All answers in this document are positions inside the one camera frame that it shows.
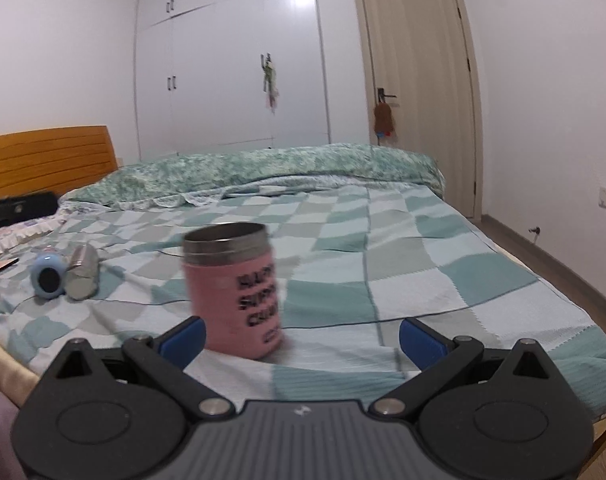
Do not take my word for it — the pink steel cup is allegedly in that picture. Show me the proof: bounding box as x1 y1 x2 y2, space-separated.
182 222 282 360

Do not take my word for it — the stainless steel cup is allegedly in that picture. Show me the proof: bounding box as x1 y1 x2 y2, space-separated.
63 243 99 301

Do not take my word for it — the light blue cartoon cup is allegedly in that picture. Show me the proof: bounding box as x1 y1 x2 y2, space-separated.
30 247 68 300

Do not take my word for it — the green checkered blanket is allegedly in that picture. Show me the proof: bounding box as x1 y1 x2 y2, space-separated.
0 183 606 418

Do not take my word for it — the green floral duvet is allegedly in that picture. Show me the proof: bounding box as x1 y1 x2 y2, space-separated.
60 143 446 210

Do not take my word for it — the floral ruffled pillow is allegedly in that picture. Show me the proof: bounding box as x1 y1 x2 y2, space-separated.
0 207 78 280

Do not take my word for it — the black bag on bed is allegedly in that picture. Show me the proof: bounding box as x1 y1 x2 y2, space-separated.
0 192 59 228

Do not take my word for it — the orange wooden headboard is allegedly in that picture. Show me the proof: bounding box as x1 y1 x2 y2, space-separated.
0 126 117 198

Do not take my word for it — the brown plush toy hanging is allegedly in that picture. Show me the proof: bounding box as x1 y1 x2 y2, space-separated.
373 101 395 144

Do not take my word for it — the beige wooden door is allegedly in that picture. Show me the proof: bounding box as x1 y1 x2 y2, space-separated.
356 0 483 218

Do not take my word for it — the green hanging ornament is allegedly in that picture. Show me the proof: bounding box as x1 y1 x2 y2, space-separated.
260 53 278 112

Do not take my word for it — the white wardrobe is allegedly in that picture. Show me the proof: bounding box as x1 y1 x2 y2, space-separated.
135 0 330 160

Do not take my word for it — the black door handle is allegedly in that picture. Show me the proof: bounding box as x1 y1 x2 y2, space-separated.
376 88 397 104

